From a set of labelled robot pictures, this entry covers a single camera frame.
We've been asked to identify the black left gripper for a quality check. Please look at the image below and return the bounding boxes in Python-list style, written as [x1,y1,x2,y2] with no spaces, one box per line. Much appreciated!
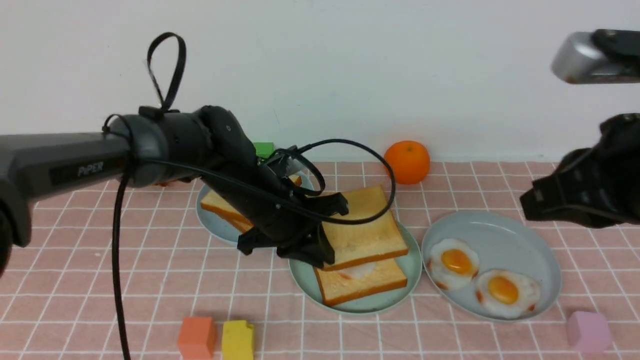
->
[220,160,349,269]

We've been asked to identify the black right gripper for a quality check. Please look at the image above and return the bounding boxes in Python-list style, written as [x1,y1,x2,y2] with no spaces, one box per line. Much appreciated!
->
[519,113,640,228]

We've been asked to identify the fried egg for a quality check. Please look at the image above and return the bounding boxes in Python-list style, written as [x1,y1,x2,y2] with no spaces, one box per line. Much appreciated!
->
[426,238,480,291]
[336,262,377,281]
[475,268,542,319]

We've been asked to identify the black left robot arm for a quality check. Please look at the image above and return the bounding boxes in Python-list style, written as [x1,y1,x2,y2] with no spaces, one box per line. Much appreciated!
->
[1,105,348,269]

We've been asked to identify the teal centre plate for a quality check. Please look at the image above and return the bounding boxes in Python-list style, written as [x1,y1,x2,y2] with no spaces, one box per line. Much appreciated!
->
[288,222,423,316]

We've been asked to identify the blue-grey bread plate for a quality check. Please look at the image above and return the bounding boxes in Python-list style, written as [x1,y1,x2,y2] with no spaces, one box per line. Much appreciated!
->
[195,172,315,247]

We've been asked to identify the grey egg plate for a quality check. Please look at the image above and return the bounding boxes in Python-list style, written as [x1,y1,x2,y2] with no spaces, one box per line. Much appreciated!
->
[421,210,563,323]

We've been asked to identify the green cube block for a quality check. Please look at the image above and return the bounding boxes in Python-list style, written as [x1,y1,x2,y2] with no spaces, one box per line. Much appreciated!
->
[253,142,275,159]

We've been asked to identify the yellow cube block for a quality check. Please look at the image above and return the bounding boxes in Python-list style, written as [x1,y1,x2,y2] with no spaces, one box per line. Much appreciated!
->
[221,320,255,360]

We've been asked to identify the orange fruit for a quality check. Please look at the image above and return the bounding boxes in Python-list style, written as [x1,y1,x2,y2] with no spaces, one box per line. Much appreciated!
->
[383,140,431,185]

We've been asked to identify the pink cube block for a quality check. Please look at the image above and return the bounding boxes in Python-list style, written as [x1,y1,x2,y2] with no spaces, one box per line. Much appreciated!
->
[566,311,613,354]

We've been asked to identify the orange cube block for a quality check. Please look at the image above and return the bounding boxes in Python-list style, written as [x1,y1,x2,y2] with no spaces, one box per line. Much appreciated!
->
[177,316,217,360]

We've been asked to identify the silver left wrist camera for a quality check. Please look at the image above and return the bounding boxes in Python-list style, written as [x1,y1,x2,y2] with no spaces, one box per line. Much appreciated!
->
[263,145,307,177]

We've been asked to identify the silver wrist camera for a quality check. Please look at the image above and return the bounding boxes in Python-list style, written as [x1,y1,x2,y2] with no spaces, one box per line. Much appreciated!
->
[263,145,307,177]
[550,29,640,85]

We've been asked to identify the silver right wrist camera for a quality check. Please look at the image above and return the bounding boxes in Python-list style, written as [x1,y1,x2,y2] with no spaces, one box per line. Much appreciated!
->
[550,29,640,85]

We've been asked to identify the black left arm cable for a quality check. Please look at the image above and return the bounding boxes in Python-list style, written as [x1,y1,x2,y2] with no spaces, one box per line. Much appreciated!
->
[102,32,397,360]

